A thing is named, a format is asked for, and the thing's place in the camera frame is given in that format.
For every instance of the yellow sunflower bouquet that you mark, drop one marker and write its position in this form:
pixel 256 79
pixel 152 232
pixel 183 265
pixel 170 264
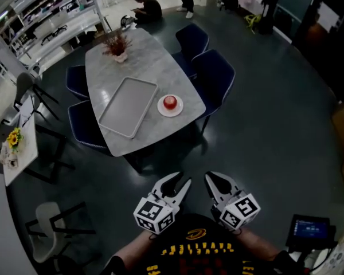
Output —
pixel 14 137

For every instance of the beige chair black frame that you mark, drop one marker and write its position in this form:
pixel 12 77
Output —
pixel 47 228

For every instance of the grey rectangular tray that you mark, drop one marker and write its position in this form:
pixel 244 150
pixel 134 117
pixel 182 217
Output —
pixel 126 107

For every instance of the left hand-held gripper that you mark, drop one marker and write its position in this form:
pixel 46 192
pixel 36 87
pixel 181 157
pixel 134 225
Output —
pixel 153 215

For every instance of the red dried plant white pot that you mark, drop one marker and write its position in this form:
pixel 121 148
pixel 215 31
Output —
pixel 117 46

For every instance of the white patterned vase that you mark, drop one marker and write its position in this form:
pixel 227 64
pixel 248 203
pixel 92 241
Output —
pixel 9 160

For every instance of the person's right forearm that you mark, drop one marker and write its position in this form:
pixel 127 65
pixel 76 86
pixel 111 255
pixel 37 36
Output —
pixel 258 243

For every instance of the person's left forearm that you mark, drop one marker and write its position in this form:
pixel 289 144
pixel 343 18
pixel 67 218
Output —
pixel 134 248

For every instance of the person's black printed shirt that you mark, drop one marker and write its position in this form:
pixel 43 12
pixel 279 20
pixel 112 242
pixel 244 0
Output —
pixel 200 256

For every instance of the red apple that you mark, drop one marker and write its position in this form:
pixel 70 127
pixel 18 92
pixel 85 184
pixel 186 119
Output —
pixel 170 102

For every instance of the grey chair black legs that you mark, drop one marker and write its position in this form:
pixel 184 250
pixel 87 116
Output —
pixel 24 84

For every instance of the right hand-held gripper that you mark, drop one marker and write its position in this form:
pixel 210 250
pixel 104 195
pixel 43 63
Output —
pixel 240 209

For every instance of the black screen tablet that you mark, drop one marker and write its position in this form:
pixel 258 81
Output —
pixel 311 229

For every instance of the white shelf unit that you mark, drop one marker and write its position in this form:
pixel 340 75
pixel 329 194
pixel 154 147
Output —
pixel 48 13

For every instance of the white round plate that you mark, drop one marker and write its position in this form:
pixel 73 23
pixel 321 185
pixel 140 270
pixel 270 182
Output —
pixel 163 111

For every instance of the dark blue dining chair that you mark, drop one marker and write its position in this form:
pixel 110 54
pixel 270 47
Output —
pixel 76 80
pixel 215 79
pixel 193 40
pixel 83 125

